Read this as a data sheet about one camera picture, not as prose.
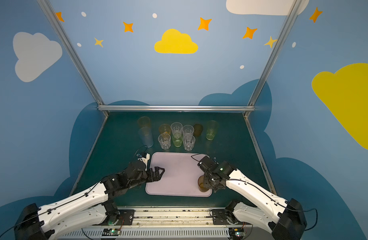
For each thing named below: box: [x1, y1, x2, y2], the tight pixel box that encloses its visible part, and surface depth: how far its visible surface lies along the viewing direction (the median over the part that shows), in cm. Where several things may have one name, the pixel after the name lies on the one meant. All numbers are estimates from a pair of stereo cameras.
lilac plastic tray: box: [145, 152, 213, 197], surface depth 86 cm
